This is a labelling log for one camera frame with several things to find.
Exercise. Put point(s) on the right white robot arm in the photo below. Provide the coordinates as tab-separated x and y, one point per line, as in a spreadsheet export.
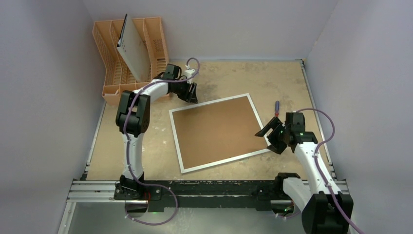
324	208

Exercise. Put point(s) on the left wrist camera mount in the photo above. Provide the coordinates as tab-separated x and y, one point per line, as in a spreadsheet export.
189	72

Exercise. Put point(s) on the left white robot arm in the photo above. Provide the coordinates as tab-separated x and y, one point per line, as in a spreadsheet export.
133	119

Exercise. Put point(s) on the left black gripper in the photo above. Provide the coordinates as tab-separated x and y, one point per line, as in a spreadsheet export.
193	98

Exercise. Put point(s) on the blue handled screwdriver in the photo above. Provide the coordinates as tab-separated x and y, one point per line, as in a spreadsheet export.
277	108

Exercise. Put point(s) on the orange plastic file organizer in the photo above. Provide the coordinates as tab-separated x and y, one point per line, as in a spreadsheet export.
118	77

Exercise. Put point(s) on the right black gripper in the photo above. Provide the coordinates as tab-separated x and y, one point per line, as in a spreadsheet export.
278	137

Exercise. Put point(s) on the white picture frame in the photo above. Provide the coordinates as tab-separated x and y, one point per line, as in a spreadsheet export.
216	132

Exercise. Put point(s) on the white board in organizer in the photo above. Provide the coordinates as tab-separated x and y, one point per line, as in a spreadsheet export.
133	50

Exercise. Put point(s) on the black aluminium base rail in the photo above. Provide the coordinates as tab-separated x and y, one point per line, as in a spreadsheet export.
261	195

